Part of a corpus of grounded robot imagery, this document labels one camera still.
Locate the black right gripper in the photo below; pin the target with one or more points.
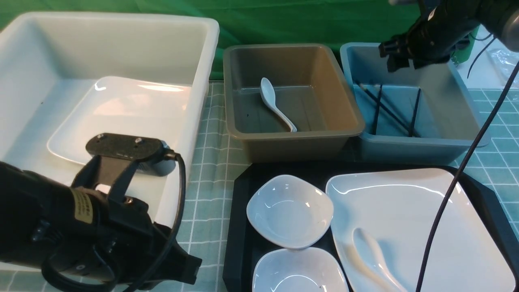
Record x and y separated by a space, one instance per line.
434 36

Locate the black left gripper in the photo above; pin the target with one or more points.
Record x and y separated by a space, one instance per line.
101 242

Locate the black chopstick gold band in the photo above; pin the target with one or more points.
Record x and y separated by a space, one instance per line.
384 108

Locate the large white square plate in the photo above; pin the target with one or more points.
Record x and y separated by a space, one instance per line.
398 208

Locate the small white square bowl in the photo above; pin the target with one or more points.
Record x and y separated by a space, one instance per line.
290 212

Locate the white ceramic soup spoon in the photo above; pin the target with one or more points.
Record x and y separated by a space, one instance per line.
371 255

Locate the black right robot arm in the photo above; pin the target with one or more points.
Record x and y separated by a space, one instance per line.
500 18

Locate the white square plate in tub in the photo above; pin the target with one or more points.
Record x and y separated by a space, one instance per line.
130 107

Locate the green backdrop cloth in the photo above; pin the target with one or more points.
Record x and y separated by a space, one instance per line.
242 22

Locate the blue plastic bin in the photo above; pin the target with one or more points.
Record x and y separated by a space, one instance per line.
447 119

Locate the black chopstick in bin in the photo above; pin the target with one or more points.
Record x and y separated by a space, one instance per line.
377 109
414 117

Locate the brown plastic bin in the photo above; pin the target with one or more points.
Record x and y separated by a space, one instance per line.
311 91

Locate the clear plastic bag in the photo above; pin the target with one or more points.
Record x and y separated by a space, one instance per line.
503 61

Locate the green checkered table mat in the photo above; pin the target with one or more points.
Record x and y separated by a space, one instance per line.
218 160

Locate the large white plastic tub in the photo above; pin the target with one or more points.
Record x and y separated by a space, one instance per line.
40 49

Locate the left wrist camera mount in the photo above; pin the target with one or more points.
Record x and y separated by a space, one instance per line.
117 157

